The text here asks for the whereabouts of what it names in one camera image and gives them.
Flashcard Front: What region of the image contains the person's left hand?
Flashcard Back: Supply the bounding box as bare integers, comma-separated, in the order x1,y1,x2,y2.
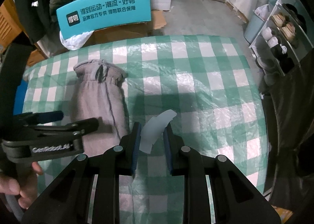
1,162,44,211

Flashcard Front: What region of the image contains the open cardboard box blue rim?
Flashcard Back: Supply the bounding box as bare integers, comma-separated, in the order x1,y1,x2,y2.
13,79,28,115

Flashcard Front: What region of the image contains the grey fleece pouch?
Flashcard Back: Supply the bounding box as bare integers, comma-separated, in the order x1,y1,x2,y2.
70,59,129,157

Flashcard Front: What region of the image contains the white plastic bag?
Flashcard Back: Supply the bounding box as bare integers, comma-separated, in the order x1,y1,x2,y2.
59,31,94,51

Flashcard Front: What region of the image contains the wooden louvered wardrobe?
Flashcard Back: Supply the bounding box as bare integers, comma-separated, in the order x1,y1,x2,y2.
1,0,48,67

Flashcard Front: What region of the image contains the green white checkered tablecloth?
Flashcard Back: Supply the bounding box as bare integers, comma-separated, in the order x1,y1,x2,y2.
22,34,269,224

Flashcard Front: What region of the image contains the teal printed shoe box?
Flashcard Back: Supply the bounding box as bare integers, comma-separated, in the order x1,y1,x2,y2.
56,0,151,39

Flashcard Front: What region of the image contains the brown flattened cardboard box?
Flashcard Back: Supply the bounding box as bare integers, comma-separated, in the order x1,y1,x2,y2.
83,10,167,47

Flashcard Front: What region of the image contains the grey shoe rack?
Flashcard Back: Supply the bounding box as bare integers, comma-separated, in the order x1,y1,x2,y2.
250,0,313,90

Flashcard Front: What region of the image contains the light blue waste bin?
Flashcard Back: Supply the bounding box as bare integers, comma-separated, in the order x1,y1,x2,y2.
244,4,270,44

